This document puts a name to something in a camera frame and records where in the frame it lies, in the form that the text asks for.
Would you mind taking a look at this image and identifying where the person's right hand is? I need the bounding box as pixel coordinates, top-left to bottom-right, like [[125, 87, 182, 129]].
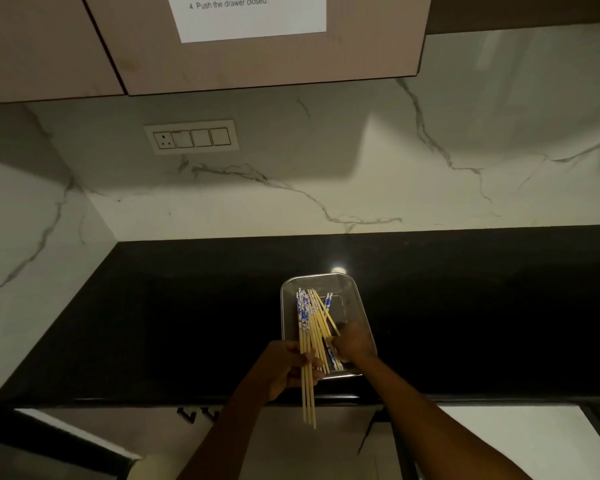
[[329, 322, 379, 366]]

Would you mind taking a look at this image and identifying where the person's left hand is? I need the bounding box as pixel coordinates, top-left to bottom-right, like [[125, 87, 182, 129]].
[[251, 340, 326, 404]]

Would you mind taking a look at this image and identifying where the bundle of blue-patterned bamboo chopsticks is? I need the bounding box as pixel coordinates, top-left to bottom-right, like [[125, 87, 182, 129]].
[[296, 288, 319, 430]]

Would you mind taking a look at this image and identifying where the pile of bamboo chopsticks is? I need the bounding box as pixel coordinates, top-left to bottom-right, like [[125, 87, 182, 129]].
[[311, 290, 345, 372]]

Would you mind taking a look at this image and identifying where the person's right forearm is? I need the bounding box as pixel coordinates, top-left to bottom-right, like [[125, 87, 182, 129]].
[[352, 356, 533, 480]]

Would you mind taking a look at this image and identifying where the person's left forearm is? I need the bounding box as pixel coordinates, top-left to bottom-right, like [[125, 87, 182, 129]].
[[176, 382, 276, 480]]

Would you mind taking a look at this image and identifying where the rectangular steel tray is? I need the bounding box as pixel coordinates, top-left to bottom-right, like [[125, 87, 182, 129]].
[[280, 273, 378, 380]]

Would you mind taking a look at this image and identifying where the beige base cabinet door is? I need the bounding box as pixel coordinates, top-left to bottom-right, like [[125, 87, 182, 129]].
[[130, 406, 398, 480]]

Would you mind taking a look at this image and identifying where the white drawer front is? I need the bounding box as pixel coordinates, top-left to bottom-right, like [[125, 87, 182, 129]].
[[415, 404, 600, 480]]

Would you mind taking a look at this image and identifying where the dark open drawer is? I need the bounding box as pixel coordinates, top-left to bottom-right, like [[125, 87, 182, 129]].
[[0, 397, 142, 480]]

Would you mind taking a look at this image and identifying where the white paper instruction sheet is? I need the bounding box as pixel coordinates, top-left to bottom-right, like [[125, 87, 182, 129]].
[[167, 0, 328, 44]]

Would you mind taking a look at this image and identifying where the black cabinet handle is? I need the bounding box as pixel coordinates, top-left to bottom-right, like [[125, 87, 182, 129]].
[[176, 407, 222, 424]]

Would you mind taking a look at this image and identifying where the white wall switch panel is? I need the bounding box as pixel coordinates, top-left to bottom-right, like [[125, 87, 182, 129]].
[[144, 120, 240, 156]]

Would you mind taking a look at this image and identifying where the beige wall cabinet door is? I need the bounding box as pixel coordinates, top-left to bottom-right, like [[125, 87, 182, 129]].
[[81, 0, 434, 97], [0, 0, 127, 106]]

